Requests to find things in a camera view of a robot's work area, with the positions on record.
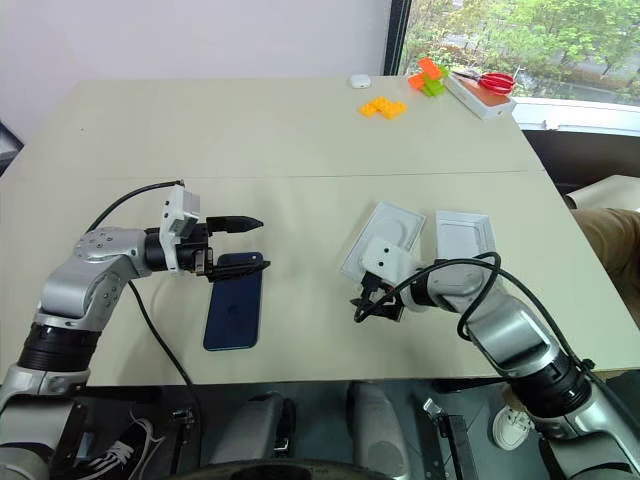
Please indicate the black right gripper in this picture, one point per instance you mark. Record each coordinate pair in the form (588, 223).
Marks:
(376, 289)

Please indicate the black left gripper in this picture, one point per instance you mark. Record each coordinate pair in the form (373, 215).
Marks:
(194, 250)

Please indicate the dark blue smartphone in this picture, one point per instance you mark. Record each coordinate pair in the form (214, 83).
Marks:
(235, 310)

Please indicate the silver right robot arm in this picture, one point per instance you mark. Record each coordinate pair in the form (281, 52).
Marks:
(510, 330)

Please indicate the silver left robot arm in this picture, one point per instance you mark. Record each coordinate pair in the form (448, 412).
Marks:
(65, 295)

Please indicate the white box with orange print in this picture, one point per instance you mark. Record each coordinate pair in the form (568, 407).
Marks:
(481, 104)

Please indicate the grey rounded housing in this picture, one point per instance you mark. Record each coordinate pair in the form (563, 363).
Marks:
(377, 430)
(250, 430)

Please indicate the white shoe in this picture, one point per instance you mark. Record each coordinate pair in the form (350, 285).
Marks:
(511, 427)

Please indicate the yellow toy brick block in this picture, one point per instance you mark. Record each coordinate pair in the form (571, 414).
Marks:
(382, 107)

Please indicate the white earbuds case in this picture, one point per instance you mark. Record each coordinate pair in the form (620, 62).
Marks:
(359, 81)

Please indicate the small orange toy brick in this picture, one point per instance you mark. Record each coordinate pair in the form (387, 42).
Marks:
(416, 82)

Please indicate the black sneaker with white laces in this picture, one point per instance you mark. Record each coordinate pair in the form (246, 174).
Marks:
(117, 452)

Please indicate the person's leg in brown trousers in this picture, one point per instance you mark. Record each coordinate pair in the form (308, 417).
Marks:
(615, 250)

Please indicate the dark panel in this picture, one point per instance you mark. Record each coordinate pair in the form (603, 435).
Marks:
(9, 147)

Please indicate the large orange toy brick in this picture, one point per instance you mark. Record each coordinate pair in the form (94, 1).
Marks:
(431, 69)

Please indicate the beige board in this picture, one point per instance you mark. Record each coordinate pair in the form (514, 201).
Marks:
(605, 192)

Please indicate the white window sill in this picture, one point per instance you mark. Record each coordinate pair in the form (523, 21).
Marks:
(575, 112)

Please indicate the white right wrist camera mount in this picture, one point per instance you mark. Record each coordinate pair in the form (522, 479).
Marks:
(387, 260)

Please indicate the black metal bracket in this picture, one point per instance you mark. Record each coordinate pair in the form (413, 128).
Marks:
(452, 440)

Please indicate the dark window frame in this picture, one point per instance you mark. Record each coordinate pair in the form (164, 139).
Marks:
(397, 35)

